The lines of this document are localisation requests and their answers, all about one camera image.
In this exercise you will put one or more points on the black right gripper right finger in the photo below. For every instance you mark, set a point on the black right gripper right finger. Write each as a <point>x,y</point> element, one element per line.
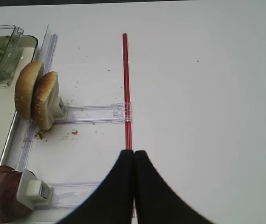
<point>155,201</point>

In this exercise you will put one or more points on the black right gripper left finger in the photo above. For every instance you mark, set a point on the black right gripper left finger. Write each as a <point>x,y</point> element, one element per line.
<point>112,201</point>

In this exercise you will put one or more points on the clear meat pusher track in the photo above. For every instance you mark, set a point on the clear meat pusher track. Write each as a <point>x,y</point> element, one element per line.
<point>69,195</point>

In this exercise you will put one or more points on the white meat pusher block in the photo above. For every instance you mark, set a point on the white meat pusher block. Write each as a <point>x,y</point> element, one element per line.
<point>33,192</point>

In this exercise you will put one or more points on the bread crumb pieces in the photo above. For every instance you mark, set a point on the bread crumb pieces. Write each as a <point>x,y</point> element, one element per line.
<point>42,134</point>

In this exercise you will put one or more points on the sliced meat patties stack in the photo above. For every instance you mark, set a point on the sliced meat patties stack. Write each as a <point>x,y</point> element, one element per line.
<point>10,208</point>

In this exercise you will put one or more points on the clear bun pusher track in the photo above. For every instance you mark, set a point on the clear bun pusher track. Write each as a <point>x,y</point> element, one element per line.
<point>113,113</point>

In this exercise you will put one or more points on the white bun pusher block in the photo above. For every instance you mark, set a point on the white bun pusher block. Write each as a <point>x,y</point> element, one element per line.
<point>56,108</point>

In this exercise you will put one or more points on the sesame bun front half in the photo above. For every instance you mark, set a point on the sesame bun front half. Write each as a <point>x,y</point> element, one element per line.
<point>45,100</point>

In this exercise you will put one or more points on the sesame bun half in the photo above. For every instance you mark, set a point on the sesame bun half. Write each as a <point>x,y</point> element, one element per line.
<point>25,87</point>
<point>45,100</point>

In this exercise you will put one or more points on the white metal tray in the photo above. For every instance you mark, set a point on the white metal tray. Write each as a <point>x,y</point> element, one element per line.
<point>7,109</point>

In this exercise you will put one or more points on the sesame bun rear half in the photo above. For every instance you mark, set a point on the sesame bun rear half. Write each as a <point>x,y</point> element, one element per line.
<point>25,87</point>

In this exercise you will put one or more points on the clear plastic salad box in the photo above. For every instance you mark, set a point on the clear plastic salad box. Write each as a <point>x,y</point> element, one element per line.
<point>10,52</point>

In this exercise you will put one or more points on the right red rail strip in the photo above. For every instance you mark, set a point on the right red rail strip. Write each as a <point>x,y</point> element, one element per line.
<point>127,97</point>

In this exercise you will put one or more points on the right clear divider rail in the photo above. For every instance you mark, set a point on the right clear divider rail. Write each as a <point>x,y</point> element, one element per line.
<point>16,150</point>

